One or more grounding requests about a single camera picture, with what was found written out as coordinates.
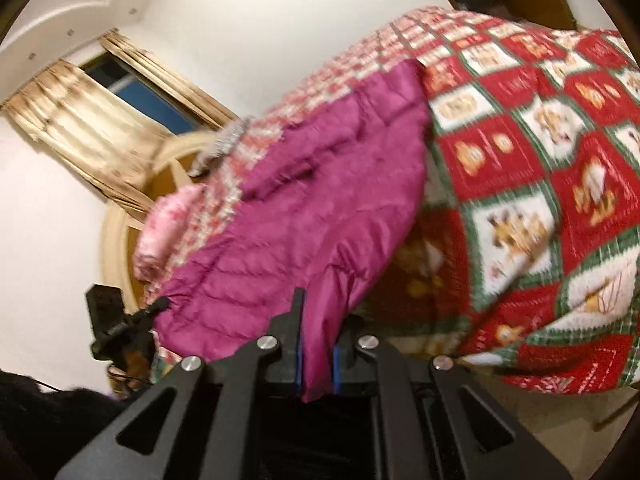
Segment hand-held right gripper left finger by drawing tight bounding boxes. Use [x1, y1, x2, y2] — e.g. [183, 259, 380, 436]
[54, 287, 307, 480]

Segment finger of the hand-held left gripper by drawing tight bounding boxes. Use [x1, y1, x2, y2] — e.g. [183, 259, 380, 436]
[140, 296, 171, 317]

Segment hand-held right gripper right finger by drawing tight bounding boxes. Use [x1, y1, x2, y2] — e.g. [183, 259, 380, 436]
[331, 314, 572, 480]

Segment purple puffer jacket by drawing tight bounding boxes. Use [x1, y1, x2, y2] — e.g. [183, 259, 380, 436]
[150, 57, 433, 403]

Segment person's left forearm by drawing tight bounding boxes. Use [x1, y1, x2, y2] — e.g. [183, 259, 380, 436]
[0, 370, 126, 480]

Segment cream wooden headboard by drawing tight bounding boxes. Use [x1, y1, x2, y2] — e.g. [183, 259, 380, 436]
[100, 130, 226, 311]

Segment pink floral quilt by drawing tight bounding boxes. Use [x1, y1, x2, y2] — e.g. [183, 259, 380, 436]
[134, 182, 208, 281]

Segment grey striped pillow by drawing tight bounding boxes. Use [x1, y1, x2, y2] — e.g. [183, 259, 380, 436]
[189, 116, 253, 177]

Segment wide beige patterned curtain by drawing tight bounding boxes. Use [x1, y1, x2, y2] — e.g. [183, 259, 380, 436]
[2, 59, 171, 216]

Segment window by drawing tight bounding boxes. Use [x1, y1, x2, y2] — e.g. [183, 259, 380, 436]
[80, 52, 201, 136]

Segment narrow beige patterned curtain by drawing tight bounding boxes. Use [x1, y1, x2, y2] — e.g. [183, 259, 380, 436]
[100, 31, 236, 128]

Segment red bear-print bedsheet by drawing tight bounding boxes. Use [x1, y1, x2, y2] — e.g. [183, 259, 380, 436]
[160, 5, 640, 396]

